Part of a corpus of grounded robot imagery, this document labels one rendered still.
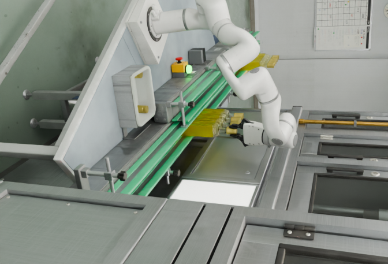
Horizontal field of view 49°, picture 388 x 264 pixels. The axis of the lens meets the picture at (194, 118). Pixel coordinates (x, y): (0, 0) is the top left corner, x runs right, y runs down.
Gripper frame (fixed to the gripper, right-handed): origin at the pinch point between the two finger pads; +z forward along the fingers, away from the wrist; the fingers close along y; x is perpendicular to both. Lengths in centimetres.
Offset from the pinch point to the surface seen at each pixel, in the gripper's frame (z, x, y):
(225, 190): -11.2, 29.4, -12.9
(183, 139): 21.2, 10.8, -3.5
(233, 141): 8.6, -13.2, -12.1
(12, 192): 9, 103, 19
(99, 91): 30, 49, 30
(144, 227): -34, 100, 20
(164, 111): 25.6, 16.9, 11.5
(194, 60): 51, -47, 19
